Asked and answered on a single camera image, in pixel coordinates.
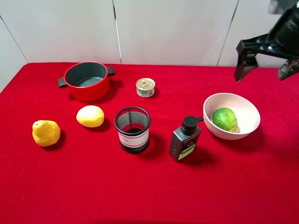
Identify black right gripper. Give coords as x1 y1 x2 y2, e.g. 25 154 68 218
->
234 4 299 82

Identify pink bowl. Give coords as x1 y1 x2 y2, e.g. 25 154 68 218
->
203 93 261 140

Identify green lime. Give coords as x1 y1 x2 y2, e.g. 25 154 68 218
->
212 107 237 133

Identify dark pump bottle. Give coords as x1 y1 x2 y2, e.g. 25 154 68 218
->
170 116 204 161

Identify small tin can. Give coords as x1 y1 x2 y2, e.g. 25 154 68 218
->
135 78 156 98

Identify black mesh pen holder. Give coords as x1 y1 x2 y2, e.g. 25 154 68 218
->
114 106 151 154

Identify red cooking pot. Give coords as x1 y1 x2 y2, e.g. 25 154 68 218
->
58 62 115 102

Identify yellow lemon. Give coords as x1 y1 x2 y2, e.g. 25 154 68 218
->
76 105 105 127

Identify red velvet tablecloth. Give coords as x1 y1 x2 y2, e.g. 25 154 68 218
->
0 63 299 224

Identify yellow pear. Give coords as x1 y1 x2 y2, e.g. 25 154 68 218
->
32 120 61 147

